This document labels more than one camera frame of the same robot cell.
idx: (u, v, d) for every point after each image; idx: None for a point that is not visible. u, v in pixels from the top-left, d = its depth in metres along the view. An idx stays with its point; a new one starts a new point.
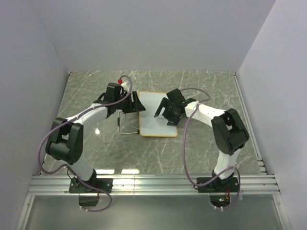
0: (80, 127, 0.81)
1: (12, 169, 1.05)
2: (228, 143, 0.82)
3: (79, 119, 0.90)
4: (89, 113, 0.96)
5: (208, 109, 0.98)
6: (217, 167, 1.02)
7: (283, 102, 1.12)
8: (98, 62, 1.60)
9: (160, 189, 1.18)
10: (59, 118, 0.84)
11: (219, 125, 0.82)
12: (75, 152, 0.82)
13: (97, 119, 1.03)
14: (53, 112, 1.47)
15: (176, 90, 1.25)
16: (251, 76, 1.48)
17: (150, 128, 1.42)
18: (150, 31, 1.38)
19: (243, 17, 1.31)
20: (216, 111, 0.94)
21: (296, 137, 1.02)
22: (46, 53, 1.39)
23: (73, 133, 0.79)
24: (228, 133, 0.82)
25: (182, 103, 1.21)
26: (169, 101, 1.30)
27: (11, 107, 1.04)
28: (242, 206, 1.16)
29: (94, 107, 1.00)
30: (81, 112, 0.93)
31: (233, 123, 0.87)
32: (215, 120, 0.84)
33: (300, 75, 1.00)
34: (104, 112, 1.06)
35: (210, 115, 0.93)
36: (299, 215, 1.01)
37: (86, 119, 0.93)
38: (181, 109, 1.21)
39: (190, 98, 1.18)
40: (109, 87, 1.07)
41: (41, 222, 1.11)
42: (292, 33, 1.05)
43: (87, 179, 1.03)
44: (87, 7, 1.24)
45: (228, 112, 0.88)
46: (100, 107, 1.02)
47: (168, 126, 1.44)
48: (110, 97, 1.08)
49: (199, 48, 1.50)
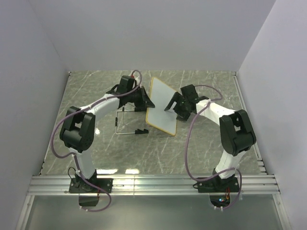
0: (93, 116, 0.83)
1: (12, 169, 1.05)
2: (232, 143, 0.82)
3: (91, 109, 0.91)
4: (100, 105, 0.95)
5: (218, 108, 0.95)
6: (218, 167, 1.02)
7: (284, 102, 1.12)
8: (98, 62, 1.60)
9: (160, 189, 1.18)
10: (73, 107, 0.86)
11: (226, 124, 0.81)
12: (86, 140, 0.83)
13: (107, 110, 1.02)
14: (53, 112, 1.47)
15: (190, 86, 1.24)
16: (251, 76, 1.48)
17: (155, 117, 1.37)
18: (150, 31, 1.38)
19: (243, 17, 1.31)
20: (225, 110, 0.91)
21: (297, 137, 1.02)
22: (46, 53, 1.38)
23: (85, 121, 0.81)
24: (234, 132, 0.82)
25: (194, 99, 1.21)
26: (181, 96, 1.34)
27: (9, 107, 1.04)
28: (242, 206, 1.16)
29: (106, 97, 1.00)
30: (93, 102, 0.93)
31: (242, 122, 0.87)
32: (222, 119, 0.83)
33: (300, 74, 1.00)
34: (117, 104, 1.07)
35: (218, 113, 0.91)
36: (299, 215, 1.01)
37: (99, 109, 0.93)
38: (192, 106, 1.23)
39: (203, 96, 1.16)
40: (123, 79, 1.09)
41: (41, 222, 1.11)
42: (292, 33, 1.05)
43: (87, 177, 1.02)
44: (87, 7, 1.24)
45: (238, 113, 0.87)
46: (113, 97, 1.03)
47: (167, 122, 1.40)
48: (122, 89, 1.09)
49: (199, 48, 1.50)
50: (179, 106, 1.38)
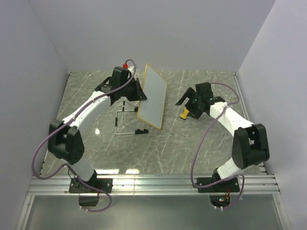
0: (77, 131, 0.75)
1: (13, 169, 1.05)
2: (243, 158, 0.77)
3: (76, 120, 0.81)
4: (87, 111, 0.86)
5: (235, 117, 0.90)
6: (222, 170, 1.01)
7: (284, 102, 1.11)
8: (98, 62, 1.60)
9: (160, 189, 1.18)
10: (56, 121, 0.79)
11: (242, 139, 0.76)
12: (75, 154, 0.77)
13: (96, 113, 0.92)
14: (53, 112, 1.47)
15: (206, 83, 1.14)
16: (251, 76, 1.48)
17: (147, 111, 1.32)
18: (150, 31, 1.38)
19: (243, 17, 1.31)
20: (242, 121, 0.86)
21: (297, 137, 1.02)
22: (46, 53, 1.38)
23: (69, 138, 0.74)
24: (247, 147, 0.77)
25: (209, 99, 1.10)
26: (194, 93, 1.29)
27: (10, 107, 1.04)
28: (242, 206, 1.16)
29: (93, 98, 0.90)
30: (77, 110, 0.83)
31: (257, 137, 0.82)
32: (238, 132, 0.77)
33: (300, 74, 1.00)
34: (108, 102, 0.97)
35: (234, 123, 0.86)
36: (299, 215, 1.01)
37: (85, 117, 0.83)
38: (205, 106, 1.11)
39: (219, 97, 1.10)
40: (115, 70, 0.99)
41: (41, 222, 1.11)
42: (292, 33, 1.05)
43: (87, 179, 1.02)
44: (87, 7, 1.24)
45: (255, 128, 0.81)
46: (101, 97, 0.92)
47: (155, 115, 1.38)
48: (114, 82, 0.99)
49: (199, 48, 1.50)
50: (191, 104, 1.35)
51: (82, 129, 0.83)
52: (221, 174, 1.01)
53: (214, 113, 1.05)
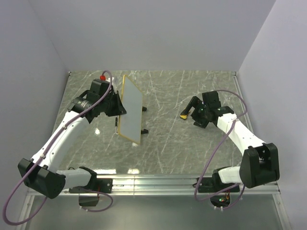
0: (49, 172, 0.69)
1: (13, 169, 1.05)
2: (253, 179, 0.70)
3: (46, 157, 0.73)
4: (58, 143, 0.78)
5: (245, 132, 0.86)
6: (222, 173, 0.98)
7: (285, 102, 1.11)
8: (98, 62, 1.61)
9: (159, 189, 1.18)
10: (24, 161, 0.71)
11: (252, 160, 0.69)
12: (51, 191, 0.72)
13: (73, 138, 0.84)
14: (53, 112, 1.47)
15: (214, 92, 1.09)
16: (251, 76, 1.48)
17: (124, 127, 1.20)
18: (150, 31, 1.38)
19: (243, 17, 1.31)
20: (253, 139, 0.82)
21: (297, 137, 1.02)
22: (46, 53, 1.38)
23: (41, 180, 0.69)
24: (257, 169, 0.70)
25: (217, 109, 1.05)
26: (199, 100, 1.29)
27: (10, 107, 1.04)
28: (243, 206, 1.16)
29: (65, 125, 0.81)
30: (47, 145, 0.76)
31: (266, 156, 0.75)
32: (248, 153, 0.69)
33: (301, 74, 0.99)
34: (85, 121, 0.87)
35: (244, 141, 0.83)
36: (299, 215, 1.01)
37: (56, 150, 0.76)
38: (213, 116, 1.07)
39: (228, 108, 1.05)
40: (94, 84, 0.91)
41: (41, 222, 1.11)
42: (293, 33, 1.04)
43: (85, 184, 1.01)
44: (87, 8, 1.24)
45: (267, 148, 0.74)
46: (75, 120, 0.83)
47: (134, 130, 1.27)
48: (93, 96, 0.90)
49: (199, 48, 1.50)
50: (197, 113, 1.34)
51: (56, 164, 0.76)
52: (222, 177, 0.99)
53: (222, 126, 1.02)
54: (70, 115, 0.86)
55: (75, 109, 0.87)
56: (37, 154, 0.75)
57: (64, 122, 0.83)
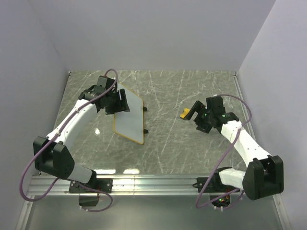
0: (64, 147, 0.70)
1: (14, 168, 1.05)
2: (256, 191, 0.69)
3: (61, 135, 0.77)
4: (72, 123, 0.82)
5: (250, 143, 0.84)
6: (224, 179, 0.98)
7: (285, 102, 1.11)
8: (98, 62, 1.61)
9: (159, 189, 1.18)
10: (40, 137, 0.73)
11: (256, 173, 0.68)
12: (63, 171, 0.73)
13: (83, 123, 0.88)
14: (53, 112, 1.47)
15: (218, 97, 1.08)
16: (251, 75, 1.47)
17: (124, 128, 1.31)
18: (150, 31, 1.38)
19: (242, 19, 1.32)
20: (258, 150, 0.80)
21: (297, 137, 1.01)
22: (46, 53, 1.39)
23: (56, 155, 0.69)
24: (262, 181, 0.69)
25: (221, 116, 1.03)
26: (203, 106, 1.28)
27: (10, 107, 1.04)
28: (243, 206, 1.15)
29: (77, 109, 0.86)
30: (62, 124, 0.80)
31: (271, 168, 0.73)
32: (253, 165, 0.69)
33: (301, 73, 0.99)
34: (94, 109, 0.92)
35: (249, 152, 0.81)
36: (299, 215, 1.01)
37: (70, 130, 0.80)
38: (217, 122, 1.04)
39: (232, 114, 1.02)
40: (101, 78, 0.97)
41: (41, 222, 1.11)
42: (292, 33, 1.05)
43: (87, 181, 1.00)
44: (87, 8, 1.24)
45: (272, 161, 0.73)
46: (86, 106, 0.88)
47: (135, 131, 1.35)
48: (100, 89, 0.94)
49: (199, 48, 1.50)
50: (201, 118, 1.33)
51: (68, 143, 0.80)
52: (223, 179, 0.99)
53: (226, 133, 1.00)
54: (81, 102, 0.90)
55: (85, 98, 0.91)
56: (52, 132, 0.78)
57: (76, 107, 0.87)
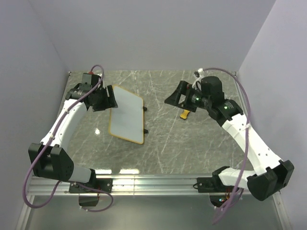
0: (62, 149, 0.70)
1: (14, 168, 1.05)
2: (264, 196, 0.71)
3: (55, 138, 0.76)
4: (64, 124, 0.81)
5: (261, 147, 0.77)
6: (225, 180, 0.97)
7: (285, 101, 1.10)
8: (98, 62, 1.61)
9: (159, 189, 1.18)
10: (35, 144, 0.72)
11: (269, 185, 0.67)
12: (64, 174, 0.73)
13: (75, 122, 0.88)
14: (53, 112, 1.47)
15: (219, 83, 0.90)
16: (252, 75, 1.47)
17: (120, 127, 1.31)
18: (150, 31, 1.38)
19: (242, 19, 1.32)
20: (270, 156, 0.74)
21: (298, 137, 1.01)
22: (46, 53, 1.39)
23: (55, 159, 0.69)
24: (271, 188, 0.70)
25: (223, 108, 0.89)
26: (189, 85, 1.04)
27: (10, 107, 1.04)
28: (243, 206, 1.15)
29: (67, 109, 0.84)
30: (54, 127, 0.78)
31: (282, 175, 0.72)
32: (267, 178, 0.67)
33: (300, 73, 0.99)
34: (84, 107, 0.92)
35: (261, 159, 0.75)
36: (299, 215, 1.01)
37: (64, 132, 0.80)
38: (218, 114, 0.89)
39: (234, 105, 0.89)
40: (85, 75, 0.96)
41: (41, 222, 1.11)
42: (292, 33, 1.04)
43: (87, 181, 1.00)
44: (86, 9, 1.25)
45: (284, 167, 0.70)
46: (76, 105, 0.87)
47: (132, 131, 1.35)
48: (87, 86, 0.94)
49: (199, 48, 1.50)
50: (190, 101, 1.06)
51: (64, 144, 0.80)
52: (224, 180, 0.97)
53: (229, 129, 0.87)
54: (69, 102, 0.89)
55: (73, 97, 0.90)
56: (45, 137, 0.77)
57: (65, 108, 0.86)
